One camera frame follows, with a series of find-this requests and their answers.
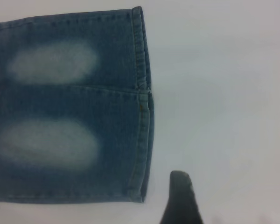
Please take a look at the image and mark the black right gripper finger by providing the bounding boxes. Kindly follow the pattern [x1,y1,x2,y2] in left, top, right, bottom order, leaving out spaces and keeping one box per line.
[160,170,203,224]

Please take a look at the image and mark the blue denim jeans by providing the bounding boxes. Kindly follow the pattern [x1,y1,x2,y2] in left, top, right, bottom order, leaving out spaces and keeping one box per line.
[0,6,155,205]

